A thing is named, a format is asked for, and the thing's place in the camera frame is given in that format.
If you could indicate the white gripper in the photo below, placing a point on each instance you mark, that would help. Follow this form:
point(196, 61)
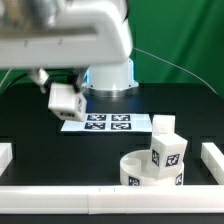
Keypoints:
point(62, 34)

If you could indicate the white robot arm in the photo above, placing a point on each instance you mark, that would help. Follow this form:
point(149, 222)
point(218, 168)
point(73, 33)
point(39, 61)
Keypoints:
point(113, 77)

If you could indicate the white left fence bar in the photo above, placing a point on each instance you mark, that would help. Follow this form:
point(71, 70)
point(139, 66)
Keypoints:
point(6, 156)

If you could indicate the white fence bar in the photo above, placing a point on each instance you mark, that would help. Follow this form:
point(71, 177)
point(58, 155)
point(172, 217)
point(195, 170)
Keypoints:
point(213, 158)
point(6, 156)
point(111, 199)

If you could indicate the white front fence bar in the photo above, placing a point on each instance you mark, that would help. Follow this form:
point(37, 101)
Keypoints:
point(111, 199)

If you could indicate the white right fence bar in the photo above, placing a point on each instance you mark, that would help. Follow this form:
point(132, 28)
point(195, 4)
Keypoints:
point(213, 158)

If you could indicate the white marker base plate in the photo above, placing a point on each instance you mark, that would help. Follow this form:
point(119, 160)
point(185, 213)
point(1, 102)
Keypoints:
point(106, 122)

